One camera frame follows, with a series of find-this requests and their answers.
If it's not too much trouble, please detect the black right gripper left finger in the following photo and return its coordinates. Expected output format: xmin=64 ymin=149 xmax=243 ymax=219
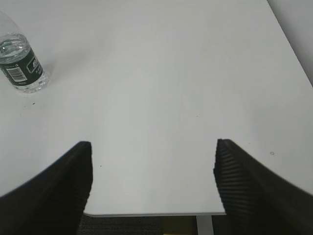
xmin=0 ymin=141 xmax=93 ymax=235

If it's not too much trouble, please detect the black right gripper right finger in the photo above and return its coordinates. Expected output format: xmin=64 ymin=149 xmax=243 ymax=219
xmin=213 ymin=139 xmax=313 ymax=235

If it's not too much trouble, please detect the clear green-label water bottle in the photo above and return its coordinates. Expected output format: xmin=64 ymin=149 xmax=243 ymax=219
xmin=0 ymin=12 xmax=49 ymax=94

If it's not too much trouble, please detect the white table leg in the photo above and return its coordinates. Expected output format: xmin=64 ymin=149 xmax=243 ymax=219
xmin=196 ymin=215 xmax=214 ymax=235

